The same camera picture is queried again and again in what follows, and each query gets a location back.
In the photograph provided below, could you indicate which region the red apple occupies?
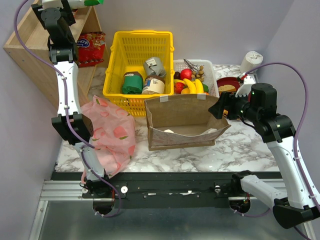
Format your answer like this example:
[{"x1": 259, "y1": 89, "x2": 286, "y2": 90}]
[{"x1": 180, "y1": 68, "x2": 193, "y2": 80}]

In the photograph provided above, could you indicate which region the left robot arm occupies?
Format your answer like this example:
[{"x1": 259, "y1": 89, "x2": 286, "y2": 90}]
[{"x1": 31, "y1": 0, "x2": 108, "y2": 184}]

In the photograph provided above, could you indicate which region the red strawberry fruit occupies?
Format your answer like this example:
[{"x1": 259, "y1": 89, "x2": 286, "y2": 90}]
[{"x1": 174, "y1": 82, "x2": 186, "y2": 94}]

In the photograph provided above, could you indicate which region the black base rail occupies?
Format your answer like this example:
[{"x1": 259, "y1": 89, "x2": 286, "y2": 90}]
[{"x1": 51, "y1": 171, "x2": 282, "y2": 210}]

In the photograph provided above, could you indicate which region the banana bunch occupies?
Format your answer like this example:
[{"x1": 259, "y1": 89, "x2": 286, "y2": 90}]
[{"x1": 173, "y1": 79, "x2": 205, "y2": 95}]

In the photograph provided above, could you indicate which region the brown paper grocery bag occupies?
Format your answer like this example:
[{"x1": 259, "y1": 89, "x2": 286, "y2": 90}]
[{"x1": 145, "y1": 94, "x2": 231, "y2": 151}]

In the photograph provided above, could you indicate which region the pink peach plastic bag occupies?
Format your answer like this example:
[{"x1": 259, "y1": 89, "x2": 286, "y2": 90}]
[{"x1": 81, "y1": 95, "x2": 136, "y2": 178}]

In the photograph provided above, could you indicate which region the toilet paper roll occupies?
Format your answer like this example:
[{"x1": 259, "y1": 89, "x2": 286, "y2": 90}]
[{"x1": 239, "y1": 51, "x2": 264, "y2": 74}]

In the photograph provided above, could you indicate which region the red snack bag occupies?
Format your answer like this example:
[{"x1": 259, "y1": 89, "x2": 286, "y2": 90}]
[{"x1": 76, "y1": 31, "x2": 106, "y2": 68}]

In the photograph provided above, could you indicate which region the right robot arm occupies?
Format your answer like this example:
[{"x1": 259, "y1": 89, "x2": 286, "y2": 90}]
[{"x1": 208, "y1": 83, "x2": 320, "y2": 229}]

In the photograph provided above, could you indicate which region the wooden shelf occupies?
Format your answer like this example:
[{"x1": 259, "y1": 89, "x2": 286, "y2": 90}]
[{"x1": 4, "y1": 0, "x2": 110, "y2": 108}]

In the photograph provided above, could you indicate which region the white plastic fruit basket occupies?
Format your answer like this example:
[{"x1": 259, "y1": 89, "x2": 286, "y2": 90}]
[{"x1": 173, "y1": 59, "x2": 220, "y2": 98}]

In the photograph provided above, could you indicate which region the brown longan bunch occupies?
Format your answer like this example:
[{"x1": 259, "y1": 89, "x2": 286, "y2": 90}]
[{"x1": 183, "y1": 59, "x2": 205, "y2": 83}]

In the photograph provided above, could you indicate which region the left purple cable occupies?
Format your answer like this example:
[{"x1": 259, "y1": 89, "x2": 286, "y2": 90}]
[{"x1": 13, "y1": 0, "x2": 123, "y2": 218}]

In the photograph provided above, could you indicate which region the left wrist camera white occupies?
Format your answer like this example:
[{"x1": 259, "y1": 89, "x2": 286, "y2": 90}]
[{"x1": 42, "y1": 0, "x2": 63, "y2": 9}]

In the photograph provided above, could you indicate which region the bread slice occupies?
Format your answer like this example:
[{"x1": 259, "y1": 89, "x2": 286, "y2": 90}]
[{"x1": 218, "y1": 84, "x2": 237, "y2": 95}]

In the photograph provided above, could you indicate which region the green wrapped package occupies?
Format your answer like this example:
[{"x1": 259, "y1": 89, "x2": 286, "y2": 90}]
[{"x1": 121, "y1": 71, "x2": 144, "y2": 95}]

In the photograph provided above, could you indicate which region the grey wrapped package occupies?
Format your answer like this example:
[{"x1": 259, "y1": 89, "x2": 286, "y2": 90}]
[{"x1": 143, "y1": 57, "x2": 167, "y2": 78}]

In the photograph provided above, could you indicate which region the yellow plastic basket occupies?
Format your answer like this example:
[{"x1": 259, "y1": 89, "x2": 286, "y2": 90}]
[{"x1": 102, "y1": 30, "x2": 175, "y2": 117}]

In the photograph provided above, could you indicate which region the green white chips bag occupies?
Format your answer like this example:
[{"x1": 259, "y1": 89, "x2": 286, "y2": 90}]
[{"x1": 68, "y1": 0, "x2": 104, "y2": 10}]

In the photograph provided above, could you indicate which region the red round plate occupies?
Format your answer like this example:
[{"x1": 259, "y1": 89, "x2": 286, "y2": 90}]
[{"x1": 217, "y1": 77, "x2": 242, "y2": 90}]

